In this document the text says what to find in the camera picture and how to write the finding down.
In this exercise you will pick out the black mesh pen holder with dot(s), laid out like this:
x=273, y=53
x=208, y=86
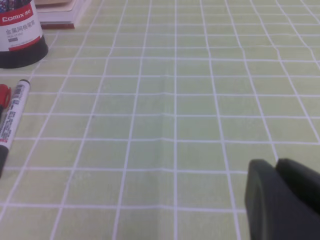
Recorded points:
x=22, y=42

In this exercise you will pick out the white book under notebook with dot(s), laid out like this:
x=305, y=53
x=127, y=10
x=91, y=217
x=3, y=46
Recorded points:
x=66, y=17

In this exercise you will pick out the tan kraft notebook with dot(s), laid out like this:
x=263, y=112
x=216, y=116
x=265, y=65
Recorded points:
x=46, y=6

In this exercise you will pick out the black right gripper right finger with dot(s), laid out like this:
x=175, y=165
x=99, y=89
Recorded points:
x=303, y=181

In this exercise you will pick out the white marker with barcode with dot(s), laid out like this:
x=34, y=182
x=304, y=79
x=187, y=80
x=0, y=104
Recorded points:
x=12, y=119

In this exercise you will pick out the red fine marker pen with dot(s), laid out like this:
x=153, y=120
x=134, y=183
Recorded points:
x=5, y=97

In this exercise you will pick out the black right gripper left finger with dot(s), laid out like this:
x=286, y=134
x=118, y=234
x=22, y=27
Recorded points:
x=273, y=211

